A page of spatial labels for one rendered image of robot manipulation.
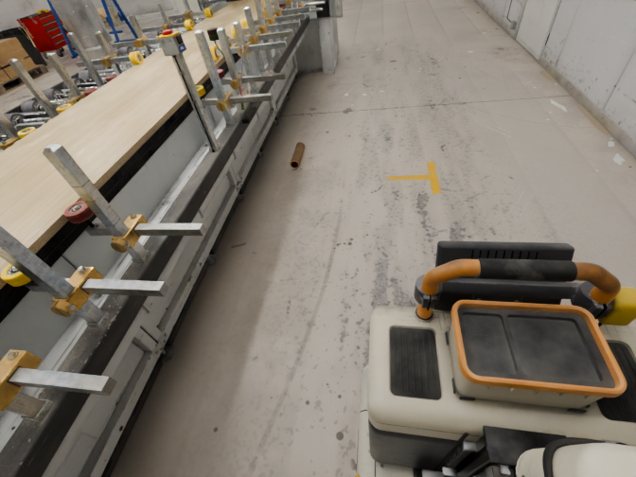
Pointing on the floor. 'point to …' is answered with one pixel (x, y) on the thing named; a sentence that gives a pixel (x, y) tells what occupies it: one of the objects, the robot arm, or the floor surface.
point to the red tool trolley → (44, 32)
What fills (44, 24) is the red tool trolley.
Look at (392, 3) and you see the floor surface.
